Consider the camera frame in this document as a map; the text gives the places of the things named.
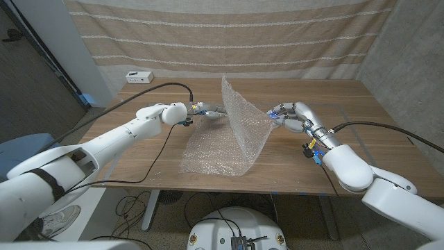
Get grey metal table leg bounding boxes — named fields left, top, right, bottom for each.
left=141, top=189, right=161, bottom=232
left=317, top=194, right=341, bottom=241

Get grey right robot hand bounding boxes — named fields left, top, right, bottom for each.
left=266, top=101, right=343, bottom=151

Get white power strip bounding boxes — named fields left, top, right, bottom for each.
left=125, top=71, right=155, bottom=85

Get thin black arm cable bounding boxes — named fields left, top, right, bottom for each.
left=64, top=124, right=176, bottom=195
left=318, top=163, right=341, bottom=198

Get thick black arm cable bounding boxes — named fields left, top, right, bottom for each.
left=36, top=82, right=194, bottom=156
left=331, top=121, right=444, bottom=154

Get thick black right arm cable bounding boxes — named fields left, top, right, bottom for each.
left=331, top=121, right=444, bottom=154

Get black round floor grille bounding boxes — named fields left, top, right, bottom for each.
left=159, top=190, right=183, bottom=205

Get beige striped fabric backdrop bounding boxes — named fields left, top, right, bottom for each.
left=64, top=0, right=398, bottom=81

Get small blue wall object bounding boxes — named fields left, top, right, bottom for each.
left=81, top=92, right=100, bottom=108

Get blue upholstered chair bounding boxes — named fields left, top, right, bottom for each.
left=0, top=133, right=67, bottom=174

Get tangled black floor cables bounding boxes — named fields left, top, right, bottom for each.
left=114, top=190, right=153, bottom=240

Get grey white sneaker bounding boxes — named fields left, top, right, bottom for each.
left=40, top=204, right=81, bottom=239

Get small black torso box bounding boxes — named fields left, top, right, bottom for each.
left=231, top=235, right=248, bottom=250

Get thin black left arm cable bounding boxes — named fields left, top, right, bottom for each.
left=64, top=124, right=176, bottom=195

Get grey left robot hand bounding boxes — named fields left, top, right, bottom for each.
left=185, top=101, right=230, bottom=121

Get clear bubble wrap sheet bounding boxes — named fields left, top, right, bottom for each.
left=180, top=75, right=278, bottom=177

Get black door handle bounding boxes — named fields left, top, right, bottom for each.
left=2, top=28, right=22, bottom=43

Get white robot torso base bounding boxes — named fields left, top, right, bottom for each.
left=187, top=206, right=288, bottom=250

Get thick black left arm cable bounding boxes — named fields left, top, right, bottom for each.
left=36, top=82, right=194, bottom=156

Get dark door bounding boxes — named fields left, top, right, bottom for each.
left=0, top=6, right=87, bottom=144

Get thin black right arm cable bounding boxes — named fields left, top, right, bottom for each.
left=318, top=163, right=341, bottom=198

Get black cable on torso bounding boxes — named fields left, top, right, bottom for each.
left=183, top=192, right=243, bottom=238

